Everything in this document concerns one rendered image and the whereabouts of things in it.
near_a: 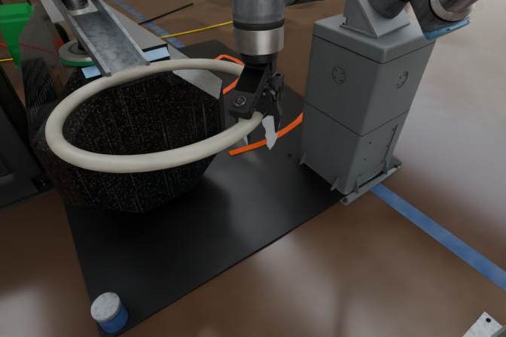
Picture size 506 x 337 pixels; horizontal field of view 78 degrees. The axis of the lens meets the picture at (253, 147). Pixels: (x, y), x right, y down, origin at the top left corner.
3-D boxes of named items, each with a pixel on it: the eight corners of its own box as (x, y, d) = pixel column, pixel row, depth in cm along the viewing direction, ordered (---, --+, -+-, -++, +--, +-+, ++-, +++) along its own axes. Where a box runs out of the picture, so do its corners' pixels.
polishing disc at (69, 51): (73, 38, 125) (71, 35, 124) (127, 37, 125) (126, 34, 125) (49, 62, 108) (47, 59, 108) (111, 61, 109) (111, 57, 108)
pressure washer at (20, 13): (25, 68, 295) (-28, -38, 238) (66, 62, 303) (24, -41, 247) (17, 85, 269) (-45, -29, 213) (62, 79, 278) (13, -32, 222)
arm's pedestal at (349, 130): (338, 129, 222) (367, 1, 167) (400, 168, 191) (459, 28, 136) (285, 156, 200) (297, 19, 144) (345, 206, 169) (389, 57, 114)
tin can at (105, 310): (96, 320, 124) (85, 305, 115) (120, 301, 129) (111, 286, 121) (109, 339, 118) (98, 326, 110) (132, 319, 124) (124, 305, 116)
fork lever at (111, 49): (21, -28, 112) (15, -43, 108) (77, -35, 121) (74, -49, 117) (96, 91, 84) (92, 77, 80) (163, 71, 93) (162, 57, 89)
